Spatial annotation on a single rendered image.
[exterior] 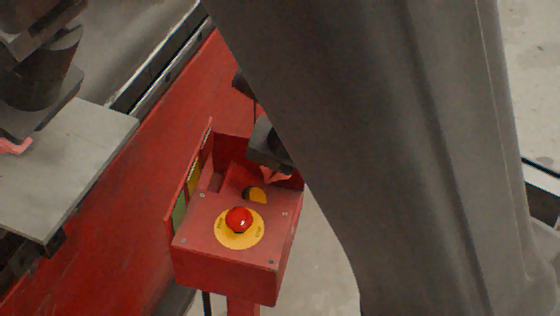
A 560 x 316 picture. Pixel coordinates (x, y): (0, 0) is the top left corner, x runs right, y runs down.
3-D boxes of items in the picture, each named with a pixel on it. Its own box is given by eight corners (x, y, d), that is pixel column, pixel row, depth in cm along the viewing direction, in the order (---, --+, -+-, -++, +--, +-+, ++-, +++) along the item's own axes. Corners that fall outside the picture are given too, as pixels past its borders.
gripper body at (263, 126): (255, 121, 88) (269, 88, 82) (319, 147, 89) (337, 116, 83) (243, 154, 84) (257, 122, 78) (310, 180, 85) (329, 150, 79)
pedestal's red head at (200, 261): (274, 309, 91) (278, 247, 77) (175, 285, 93) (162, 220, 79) (302, 205, 104) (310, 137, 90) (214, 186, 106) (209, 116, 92)
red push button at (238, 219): (248, 244, 85) (248, 231, 82) (221, 238, 85) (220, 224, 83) (256, 222, 87) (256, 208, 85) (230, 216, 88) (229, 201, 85)
